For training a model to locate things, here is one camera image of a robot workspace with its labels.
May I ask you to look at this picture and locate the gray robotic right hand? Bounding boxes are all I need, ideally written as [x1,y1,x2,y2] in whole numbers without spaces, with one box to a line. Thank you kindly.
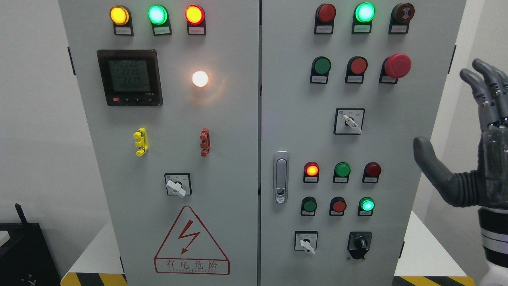
[413,58,508,210]

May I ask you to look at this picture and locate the green lit push button lower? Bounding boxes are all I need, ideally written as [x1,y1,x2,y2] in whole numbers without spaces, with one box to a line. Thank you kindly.
[357,197,375,216]

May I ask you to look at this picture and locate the green indicator middle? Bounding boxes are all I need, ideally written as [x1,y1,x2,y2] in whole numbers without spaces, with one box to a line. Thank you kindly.
[333,162,351,184]

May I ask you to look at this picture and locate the red emergency stop button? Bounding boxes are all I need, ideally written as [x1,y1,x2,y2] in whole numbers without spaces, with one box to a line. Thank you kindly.
[379,53,412,84]

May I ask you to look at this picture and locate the red push button lower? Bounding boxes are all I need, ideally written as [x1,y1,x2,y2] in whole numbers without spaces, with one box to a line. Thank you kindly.
[329,197,347,216]

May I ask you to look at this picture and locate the red push button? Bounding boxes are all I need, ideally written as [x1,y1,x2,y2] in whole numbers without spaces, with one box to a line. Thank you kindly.
[345,56,368,84]
[329,197,347,216]

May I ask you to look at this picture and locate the gray cabinet right door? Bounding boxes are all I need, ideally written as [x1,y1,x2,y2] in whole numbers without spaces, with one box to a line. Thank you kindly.
[260,0,466,286]

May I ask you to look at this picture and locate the gray cabinet door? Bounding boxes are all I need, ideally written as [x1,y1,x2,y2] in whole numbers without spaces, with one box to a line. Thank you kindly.
[59,0,260,286]
[260,0,466,286]

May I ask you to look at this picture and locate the red lit indicator middle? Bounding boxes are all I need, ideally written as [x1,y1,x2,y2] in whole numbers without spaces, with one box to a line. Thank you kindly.
[303,161,320,183]

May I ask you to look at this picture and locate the red push button upper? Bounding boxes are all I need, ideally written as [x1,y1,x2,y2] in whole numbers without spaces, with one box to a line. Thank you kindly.
[345,56,368,84]

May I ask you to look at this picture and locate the dark red buzzer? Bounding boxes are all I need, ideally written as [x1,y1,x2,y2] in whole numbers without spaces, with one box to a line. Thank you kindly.
[389,2,414,34]

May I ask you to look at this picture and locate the green push button upper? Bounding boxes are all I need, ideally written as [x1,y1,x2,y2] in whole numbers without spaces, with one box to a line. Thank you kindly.
[310,56,331,84]

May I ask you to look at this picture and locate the green lit indicator top right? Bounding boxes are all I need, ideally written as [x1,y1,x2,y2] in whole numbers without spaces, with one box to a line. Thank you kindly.
[352,2,376,34]

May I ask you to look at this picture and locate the red indicator light top right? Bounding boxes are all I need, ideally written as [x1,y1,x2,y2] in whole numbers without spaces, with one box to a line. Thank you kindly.
[314,3,337,35]

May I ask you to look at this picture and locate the red terminal clip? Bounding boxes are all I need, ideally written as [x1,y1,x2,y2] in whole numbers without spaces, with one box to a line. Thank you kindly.
[199,128,211,157]

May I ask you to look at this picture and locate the electric danger warning sticker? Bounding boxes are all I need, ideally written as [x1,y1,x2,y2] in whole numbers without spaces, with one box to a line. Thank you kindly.
[154,206,230,275]

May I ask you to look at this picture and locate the white glowing lamp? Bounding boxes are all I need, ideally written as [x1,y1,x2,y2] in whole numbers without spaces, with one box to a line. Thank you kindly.
[192,71,209,88]

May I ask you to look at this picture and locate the gray cabinet left door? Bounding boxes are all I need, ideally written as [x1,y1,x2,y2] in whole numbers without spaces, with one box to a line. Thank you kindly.
[59,0,260,286]

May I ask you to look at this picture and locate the red lit indicator light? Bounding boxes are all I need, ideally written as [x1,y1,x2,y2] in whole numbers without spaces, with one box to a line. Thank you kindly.
[185,5,206,35]

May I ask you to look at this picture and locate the yellow terminal clip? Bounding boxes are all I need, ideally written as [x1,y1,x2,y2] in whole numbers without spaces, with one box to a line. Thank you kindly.
[133,128,148,157]

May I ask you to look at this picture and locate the green indicator light left door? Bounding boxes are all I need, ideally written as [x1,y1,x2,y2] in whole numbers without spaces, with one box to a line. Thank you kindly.
[147,5,172,36]

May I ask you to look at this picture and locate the digital power meter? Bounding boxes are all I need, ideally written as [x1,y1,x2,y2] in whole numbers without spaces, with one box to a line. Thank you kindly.
[96,49,163,106]

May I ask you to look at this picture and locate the yellow indicator light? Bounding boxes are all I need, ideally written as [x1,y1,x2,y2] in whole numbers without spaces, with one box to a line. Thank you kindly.
[110,5,134,36]

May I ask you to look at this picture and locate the black box with antenna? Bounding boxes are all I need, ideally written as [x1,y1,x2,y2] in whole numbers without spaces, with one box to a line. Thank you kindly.
[0,203,60,286]

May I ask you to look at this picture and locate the black key selector switch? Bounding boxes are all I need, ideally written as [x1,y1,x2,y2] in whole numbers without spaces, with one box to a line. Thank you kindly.
[348,231,372,259]

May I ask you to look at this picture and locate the silver door handle lock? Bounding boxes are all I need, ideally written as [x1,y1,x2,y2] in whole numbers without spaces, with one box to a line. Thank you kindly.
[273,151,290,203]

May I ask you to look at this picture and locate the left door gray rotary switch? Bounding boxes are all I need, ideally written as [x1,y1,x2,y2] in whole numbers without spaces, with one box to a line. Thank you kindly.
[164,172,192,198]

